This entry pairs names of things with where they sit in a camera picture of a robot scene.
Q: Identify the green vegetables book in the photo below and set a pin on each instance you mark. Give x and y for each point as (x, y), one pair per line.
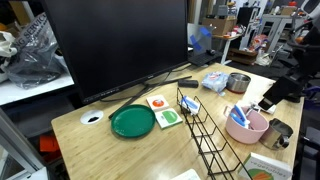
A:
(259, 167)

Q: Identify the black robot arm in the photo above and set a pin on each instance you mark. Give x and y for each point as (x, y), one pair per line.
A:
(305, 44)

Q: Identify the small orange white book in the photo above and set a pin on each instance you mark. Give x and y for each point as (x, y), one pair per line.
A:
(157, 102)

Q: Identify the small green white book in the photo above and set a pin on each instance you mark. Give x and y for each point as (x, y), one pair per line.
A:
(167, 118)

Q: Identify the small blue white book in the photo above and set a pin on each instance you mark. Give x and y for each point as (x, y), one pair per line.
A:
(190, 105)

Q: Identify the silver metal bowl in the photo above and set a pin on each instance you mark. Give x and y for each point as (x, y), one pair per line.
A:
(238, 83)

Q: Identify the pink bowl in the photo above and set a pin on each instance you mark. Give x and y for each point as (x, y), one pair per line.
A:
(248, 132)

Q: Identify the black monitor stand base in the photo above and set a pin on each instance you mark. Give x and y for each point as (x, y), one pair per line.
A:
(147, 88)

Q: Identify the small black box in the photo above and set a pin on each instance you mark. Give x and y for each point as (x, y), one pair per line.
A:
(188, 83)

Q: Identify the green round plate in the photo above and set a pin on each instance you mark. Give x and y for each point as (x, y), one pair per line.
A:
(133, 121)

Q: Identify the black keyboard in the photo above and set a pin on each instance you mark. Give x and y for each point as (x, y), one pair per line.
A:
(204, 58)

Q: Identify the clear plastic wipes packet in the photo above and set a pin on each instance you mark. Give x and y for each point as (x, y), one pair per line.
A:
(216, 81)

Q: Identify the large black computer monitor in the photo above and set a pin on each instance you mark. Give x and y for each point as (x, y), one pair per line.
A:
(111, 45)

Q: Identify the blue white utensil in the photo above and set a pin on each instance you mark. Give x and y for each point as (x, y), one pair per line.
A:
(239, 116)

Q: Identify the cardboard box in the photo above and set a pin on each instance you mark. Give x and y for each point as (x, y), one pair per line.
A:
(222, 26)

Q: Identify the silver metal measuring cup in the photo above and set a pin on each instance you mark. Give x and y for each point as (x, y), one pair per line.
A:
(277, 135)

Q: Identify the grey plastic bag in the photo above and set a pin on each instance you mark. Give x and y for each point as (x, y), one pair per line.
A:
(36, 61)

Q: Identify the white cable grommet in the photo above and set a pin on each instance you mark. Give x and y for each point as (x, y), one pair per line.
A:
(91, 117)

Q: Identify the black wire rack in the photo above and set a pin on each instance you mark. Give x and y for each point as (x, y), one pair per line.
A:
(219, 158)

